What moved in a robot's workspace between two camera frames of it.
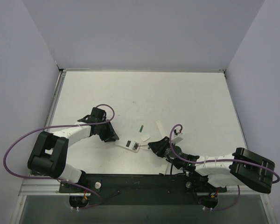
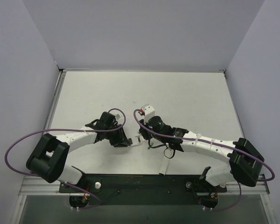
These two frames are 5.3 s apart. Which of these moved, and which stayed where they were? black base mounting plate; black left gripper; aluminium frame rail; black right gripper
Moved: black left gripper; black right gripper
Stayed: black base mounting plate; aluminium frame rail
